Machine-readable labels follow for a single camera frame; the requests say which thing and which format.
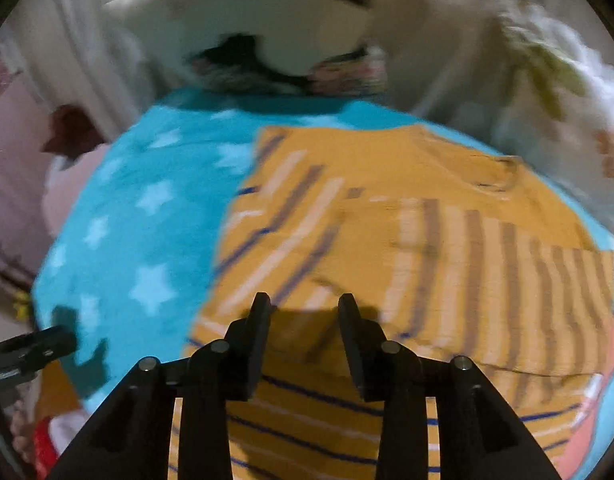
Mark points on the person's left hand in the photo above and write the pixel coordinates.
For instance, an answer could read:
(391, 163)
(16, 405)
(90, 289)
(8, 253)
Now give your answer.
(22, 432)

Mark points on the blue star cartoon blanket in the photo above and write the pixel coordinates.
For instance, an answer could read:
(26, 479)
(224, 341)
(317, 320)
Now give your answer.
(137, 235)

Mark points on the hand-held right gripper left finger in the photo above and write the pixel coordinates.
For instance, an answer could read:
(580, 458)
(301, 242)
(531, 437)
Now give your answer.
(259, 320)

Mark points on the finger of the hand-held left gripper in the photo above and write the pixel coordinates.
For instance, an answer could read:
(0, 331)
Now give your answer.
(47, 342)

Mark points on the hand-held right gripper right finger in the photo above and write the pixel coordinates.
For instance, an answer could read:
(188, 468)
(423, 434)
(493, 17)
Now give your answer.
(349, 320)

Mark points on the white leaf print pillow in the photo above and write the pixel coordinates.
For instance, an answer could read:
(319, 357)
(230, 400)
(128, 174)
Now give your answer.
(562, 110)

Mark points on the white curtain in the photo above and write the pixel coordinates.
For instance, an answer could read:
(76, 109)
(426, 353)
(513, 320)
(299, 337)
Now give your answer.
(87, 60)

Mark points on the white cartoon print pillow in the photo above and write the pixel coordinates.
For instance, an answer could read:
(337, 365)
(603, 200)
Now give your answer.
(247, 5)

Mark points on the dark red cloth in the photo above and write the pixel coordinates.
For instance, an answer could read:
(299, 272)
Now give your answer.
(72, 129)

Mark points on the red white cloth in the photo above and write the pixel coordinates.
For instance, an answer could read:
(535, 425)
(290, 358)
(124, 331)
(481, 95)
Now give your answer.
(49, 442)

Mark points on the pink cloth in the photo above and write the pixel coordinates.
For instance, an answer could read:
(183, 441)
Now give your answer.
(67, 190)

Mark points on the orange striped shirt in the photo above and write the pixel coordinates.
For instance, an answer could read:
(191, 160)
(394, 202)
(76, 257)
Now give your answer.
(387, 175)

